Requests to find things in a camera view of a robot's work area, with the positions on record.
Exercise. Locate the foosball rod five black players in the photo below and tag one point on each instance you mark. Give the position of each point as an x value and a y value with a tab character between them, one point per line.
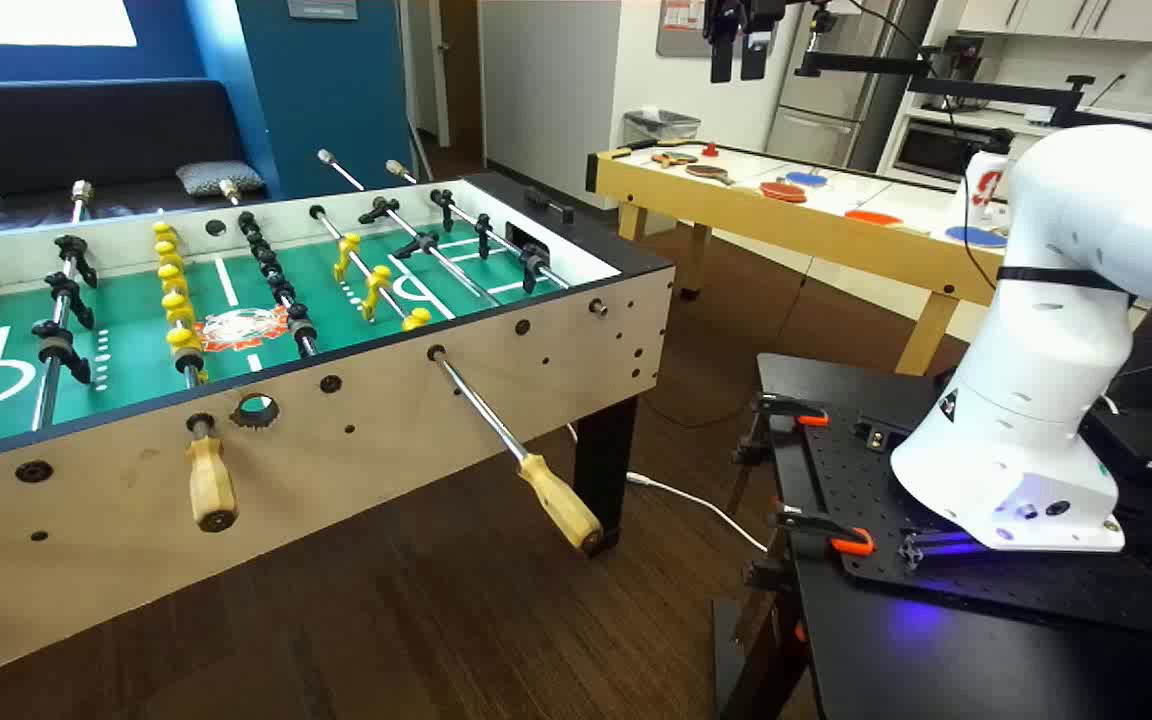
269	275

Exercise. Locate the foosball rod five yellow players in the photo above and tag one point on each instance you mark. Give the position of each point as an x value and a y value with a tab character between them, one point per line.
214	486

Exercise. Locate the red air hockey striker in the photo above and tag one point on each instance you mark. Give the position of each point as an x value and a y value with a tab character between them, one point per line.
781	193

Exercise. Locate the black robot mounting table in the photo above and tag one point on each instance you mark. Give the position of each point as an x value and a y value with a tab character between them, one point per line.
951	643

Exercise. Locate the orange black bar clamp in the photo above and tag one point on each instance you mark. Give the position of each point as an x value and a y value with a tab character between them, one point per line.
813	418
853	542

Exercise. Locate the foosball rod black goalie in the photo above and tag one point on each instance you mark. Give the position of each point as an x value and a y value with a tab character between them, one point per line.
444	201

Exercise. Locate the foosball rod two black players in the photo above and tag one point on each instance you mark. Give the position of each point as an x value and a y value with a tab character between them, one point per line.
379	210

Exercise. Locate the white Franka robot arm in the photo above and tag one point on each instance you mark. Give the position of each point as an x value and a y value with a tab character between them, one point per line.
1041	372

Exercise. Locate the white kitchen cabinets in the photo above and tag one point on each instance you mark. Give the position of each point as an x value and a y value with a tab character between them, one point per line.
1070	16

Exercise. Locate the wooden air hockey table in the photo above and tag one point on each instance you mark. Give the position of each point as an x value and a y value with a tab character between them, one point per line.
761	220

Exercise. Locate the wooden foosball table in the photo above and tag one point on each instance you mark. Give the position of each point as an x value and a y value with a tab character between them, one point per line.
336	453

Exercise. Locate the grey pillow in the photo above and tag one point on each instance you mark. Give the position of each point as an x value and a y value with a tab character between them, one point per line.
216	176

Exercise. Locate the built-in oven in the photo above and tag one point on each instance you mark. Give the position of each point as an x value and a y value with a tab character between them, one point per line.
951	147

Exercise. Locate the wall poster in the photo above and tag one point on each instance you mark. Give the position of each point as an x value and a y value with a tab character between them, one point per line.
681	26

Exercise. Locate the stainless steel refrigerator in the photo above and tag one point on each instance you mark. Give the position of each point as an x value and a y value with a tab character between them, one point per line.
843	106

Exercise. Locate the foosball rod three black players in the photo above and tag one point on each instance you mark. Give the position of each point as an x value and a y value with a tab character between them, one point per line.
67	285

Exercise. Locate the black boom stand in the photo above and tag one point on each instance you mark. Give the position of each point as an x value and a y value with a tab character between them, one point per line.
988	90

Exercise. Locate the black hanging equipment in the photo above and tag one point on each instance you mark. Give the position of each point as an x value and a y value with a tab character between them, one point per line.
722	40

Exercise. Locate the orange white crumpled wrapper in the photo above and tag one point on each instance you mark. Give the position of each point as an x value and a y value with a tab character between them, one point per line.
240	330

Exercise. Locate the foosball rod three yellow players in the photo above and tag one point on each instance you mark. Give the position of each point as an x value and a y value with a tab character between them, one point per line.
560	505

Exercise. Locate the dark sofa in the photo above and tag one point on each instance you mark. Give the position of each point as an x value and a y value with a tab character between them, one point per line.
71	132

